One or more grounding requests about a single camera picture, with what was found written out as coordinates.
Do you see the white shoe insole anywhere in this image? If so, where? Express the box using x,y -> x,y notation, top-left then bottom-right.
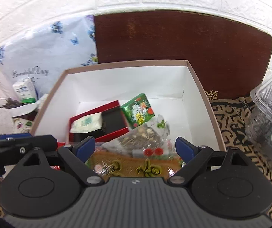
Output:
4,102 -> 38,117

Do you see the white round packet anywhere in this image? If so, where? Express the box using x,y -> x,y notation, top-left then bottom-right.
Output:
70,112 -> 103,133

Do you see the bag of nuts snack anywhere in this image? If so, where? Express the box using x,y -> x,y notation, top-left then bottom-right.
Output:
101,115 -> 173,158

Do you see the red open gift box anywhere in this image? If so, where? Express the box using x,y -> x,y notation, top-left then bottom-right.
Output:
68,100 -> 129,143

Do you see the white blue medicine box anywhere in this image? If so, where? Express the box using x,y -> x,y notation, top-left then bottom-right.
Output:
12,78 -> 37,100

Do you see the letter patterned tablecloth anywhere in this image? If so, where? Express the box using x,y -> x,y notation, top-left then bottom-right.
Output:
0,96 -> 272,223

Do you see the green strawberry tea box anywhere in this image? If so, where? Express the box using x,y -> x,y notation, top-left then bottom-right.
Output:
121,94 -> 155,129

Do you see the brown cardboard storage box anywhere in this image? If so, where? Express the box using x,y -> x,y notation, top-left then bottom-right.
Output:
31,60 -> 225,151

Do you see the clear plastic container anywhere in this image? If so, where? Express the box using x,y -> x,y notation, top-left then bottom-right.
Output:
246,76 -> 272,161

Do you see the floral white plastic bag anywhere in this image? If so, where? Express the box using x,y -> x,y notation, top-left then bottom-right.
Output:
0,15 -> 98,99

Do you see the dark brown wooden board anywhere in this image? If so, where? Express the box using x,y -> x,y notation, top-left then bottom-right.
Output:
94,10 -> 272,99

